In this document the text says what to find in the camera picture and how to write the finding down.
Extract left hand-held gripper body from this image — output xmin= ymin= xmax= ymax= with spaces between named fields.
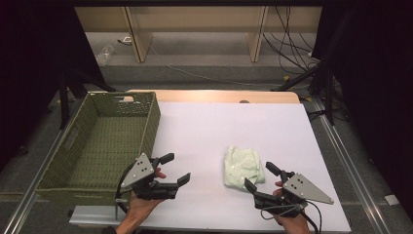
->
xmin=121 ymin=152 xmax=179 ymax=201

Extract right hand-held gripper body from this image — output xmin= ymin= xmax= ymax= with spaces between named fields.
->
xmin=253 ymin=170 xmax=335 ymax=218

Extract light green garment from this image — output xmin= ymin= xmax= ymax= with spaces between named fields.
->
xmin=223 ymin=144 xmax=266 ymax=191

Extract person's right hand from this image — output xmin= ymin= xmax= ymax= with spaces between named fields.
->
xmin=272 ymin=180 xmax=312 ymax=234

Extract person's left hand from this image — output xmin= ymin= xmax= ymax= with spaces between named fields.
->
xmin=124 ymin=168 xmax=168 ymax=223

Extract green woven basket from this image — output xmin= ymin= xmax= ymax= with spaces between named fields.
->
xmin=34 ymin=91 xmax=162 ymax=207

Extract white table mat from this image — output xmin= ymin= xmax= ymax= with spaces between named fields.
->
xmin=69 ymin=100 xmax=353 ymax=233

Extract white tape label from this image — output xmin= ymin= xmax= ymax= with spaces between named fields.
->
xmin=385 ymin=194 xmax=400 ymax=207

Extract black metal stand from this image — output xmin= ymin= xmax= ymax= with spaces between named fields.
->
xmin=57 ymin=63 xmax=117 ymax=131
xmin=272 ymin=5 xmax=359 ymax=127

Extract black curtain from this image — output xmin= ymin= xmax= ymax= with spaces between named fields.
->
xmin=311 ymin=0 xmax=413 ymax=222
xmin=0 ymin=0 xmax=105 ymax=170

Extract clear plastic bag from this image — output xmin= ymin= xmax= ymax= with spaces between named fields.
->
xmin=96 ymin=44 xmax=117 ymax=65

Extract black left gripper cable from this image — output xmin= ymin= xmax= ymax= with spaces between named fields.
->
xmin=114 ymin=161 xmax=138 ymax=215

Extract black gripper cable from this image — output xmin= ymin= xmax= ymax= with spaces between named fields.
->
xmin=114 ymin=161 xmax=138 ymax=215
xmin=300 ymin=200 xmax=323 ymax=234

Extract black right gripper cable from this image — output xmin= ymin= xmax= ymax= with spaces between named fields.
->
xmin=300 ymin=200 xmax=323 ymax=234

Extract grey right gripper cable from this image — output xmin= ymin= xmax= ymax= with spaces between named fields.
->
xmin=259 ymin=202 xmax=308 ymax=221

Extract metal floor rail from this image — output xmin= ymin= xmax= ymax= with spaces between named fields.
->
xmin=2 ymin=129 xmax=66 ymax=234
xmin=312 ymin=97 xmax=392 ymax=234

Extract bundle of black floor cables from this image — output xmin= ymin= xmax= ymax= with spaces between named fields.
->
xmin=262 ymin=5 xmax=323 ymax=76

